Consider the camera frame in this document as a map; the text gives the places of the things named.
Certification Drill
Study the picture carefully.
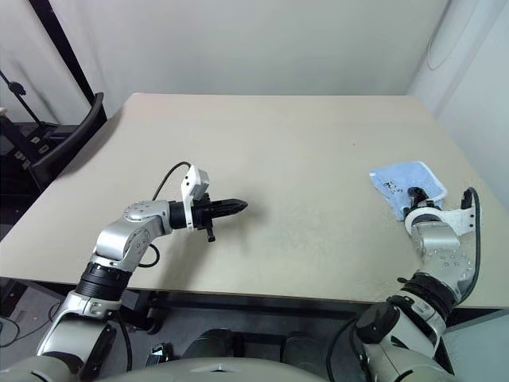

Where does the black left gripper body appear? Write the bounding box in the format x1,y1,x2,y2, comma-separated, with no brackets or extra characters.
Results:
192,192,217,244

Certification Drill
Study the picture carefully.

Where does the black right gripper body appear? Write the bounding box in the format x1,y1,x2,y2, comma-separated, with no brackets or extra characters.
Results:
407,189,435,211

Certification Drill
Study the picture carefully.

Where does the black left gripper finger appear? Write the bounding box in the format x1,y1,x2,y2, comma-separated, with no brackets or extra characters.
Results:
212,197,249,209
212,205,248,219

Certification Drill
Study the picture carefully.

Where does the light blue cloth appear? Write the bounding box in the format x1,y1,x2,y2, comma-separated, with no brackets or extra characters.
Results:
368,160,449,222

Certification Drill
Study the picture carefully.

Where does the black chair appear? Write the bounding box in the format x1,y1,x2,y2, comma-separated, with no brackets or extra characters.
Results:
29,92,108,193

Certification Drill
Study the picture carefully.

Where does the grey robot torso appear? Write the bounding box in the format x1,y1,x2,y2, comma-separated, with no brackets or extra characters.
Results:
0,354,457,382

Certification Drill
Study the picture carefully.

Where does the black rack with labels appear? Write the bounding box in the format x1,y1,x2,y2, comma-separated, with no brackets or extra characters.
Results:
0,119,76,196

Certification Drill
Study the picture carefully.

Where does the black tripod stand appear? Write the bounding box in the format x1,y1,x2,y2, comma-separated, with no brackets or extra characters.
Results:
0,69,56,132

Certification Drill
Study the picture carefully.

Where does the black slanted beam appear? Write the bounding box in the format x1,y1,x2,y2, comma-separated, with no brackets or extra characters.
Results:
28,0,96,105

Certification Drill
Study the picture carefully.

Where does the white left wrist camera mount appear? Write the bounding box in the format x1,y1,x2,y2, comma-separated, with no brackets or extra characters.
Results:
180,165,211,232

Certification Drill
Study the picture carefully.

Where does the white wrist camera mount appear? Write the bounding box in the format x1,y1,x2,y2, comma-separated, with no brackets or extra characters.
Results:
402,189,480,240
180,165,211,232

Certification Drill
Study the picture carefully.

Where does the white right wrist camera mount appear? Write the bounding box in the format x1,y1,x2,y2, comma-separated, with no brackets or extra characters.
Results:
402,189,480,240

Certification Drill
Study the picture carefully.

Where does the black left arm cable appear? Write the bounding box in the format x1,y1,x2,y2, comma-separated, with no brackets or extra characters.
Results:
137,160,193,268

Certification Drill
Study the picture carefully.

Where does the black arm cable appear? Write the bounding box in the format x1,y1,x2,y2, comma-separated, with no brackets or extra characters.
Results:
137,160,193,268
453,185,483,306

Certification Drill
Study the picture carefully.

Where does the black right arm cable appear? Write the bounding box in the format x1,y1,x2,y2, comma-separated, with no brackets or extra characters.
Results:
453,185,483,306

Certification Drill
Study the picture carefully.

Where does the black table frame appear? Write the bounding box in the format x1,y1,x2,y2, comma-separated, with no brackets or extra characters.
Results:
119,289,361,335

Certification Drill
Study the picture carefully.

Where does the white wall cable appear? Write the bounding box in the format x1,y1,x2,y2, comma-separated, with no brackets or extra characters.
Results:
427,0,465,71

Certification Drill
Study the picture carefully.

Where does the black floor cable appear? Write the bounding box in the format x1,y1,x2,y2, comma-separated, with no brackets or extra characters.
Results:
0,294,60,348

